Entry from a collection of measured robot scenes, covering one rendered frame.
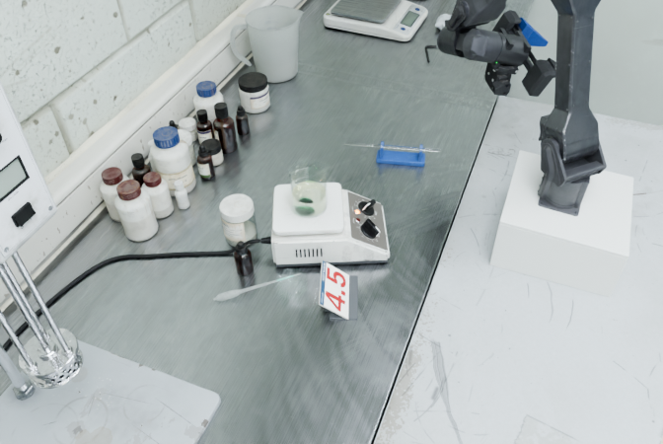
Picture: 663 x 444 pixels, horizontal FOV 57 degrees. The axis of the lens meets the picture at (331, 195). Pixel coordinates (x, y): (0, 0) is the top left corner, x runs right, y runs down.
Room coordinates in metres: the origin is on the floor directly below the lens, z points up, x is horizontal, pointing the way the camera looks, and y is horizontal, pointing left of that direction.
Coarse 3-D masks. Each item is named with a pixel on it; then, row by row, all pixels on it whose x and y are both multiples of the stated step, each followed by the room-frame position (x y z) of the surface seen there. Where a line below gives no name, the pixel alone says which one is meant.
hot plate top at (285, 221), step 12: (276, 192) 0.80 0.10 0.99; (288, 192) 0.80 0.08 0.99; (336, 192) 0.79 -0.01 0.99; (276, 204) 0.77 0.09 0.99; (288, 204) 0.77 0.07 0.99; (336, 204) 0.76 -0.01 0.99; (276, 216) 0.74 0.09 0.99; (288, 216) 0.74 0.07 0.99; (300, 216) 0.74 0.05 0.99; (324, 216) 0.74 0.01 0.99; (336, 216) 0.73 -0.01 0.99; (276, 228) 0.71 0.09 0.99; (288, 228) 0.71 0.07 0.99; (300, 228) 0.71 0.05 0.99; (312, 228) 0.71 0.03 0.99; (324, 228) 0.71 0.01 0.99; (336, 228) 0.71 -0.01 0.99
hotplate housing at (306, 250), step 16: (352, 192) 0.82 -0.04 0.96; (272, 208) 0.79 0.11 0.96; (384, 224) 0.78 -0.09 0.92; (272, 240) 0.71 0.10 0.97; (288, 240) 0.70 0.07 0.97; (304, 240) 0.70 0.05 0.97; (320, 240) 0.70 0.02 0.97; (336, 240) 0.70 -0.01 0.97; (352, 240) 0.70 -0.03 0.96; (288, 256) 0.70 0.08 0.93; (304, 256) 0.70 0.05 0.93; (320, 256) 0.70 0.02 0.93; (336, 256) 0.70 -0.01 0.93; (352, 256) 0.70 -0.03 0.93; (368, 256) 0.70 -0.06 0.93; (384, 256) 0.70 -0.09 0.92
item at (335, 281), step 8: (328, 264) 0.68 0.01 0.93; (328, 272) 0.66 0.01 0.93; (336, 272) 0.67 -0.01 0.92; (328, 280) 0.64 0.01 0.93; (336, 280) 0.65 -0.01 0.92; (344, 280) 0.66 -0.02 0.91; (328, 288) 0.63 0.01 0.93; (336, 288) 0.64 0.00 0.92; (344, 288) 0.64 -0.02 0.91; (328, 296) 0.61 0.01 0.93; (336, 296) 0.62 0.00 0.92; (344, 296) 0.63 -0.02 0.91; (328, 304) 0.60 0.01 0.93; (336, 304) 0.60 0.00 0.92; (344, 304) 0.61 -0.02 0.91; (344, 312) 0.60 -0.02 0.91
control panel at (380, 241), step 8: (352, 200) 0.80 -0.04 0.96; (360, 200) 0.81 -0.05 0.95; (368, 200) 0.82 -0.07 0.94; (352, 208) 0.78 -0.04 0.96; (376, 208) 0.81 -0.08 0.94; (352, 216) 0.76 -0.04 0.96; (360, 216) 0.77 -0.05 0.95; (368, 216) 0.78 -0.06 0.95; (376, 216) 0.78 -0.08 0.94; (352, 224) 0.74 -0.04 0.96; (360, 224) 0.75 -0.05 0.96; (376, 224) 0.76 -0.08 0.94; (352, 232) 0.72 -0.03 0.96; (360, 232) 0.73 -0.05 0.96; (384, 232) 0.75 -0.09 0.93; (360, 240) 0.71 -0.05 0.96; (368, 240) 0.71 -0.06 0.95; (376, 240) 0.72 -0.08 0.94; (384, 240) 0.73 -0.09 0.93; (384, 248) 0.71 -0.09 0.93
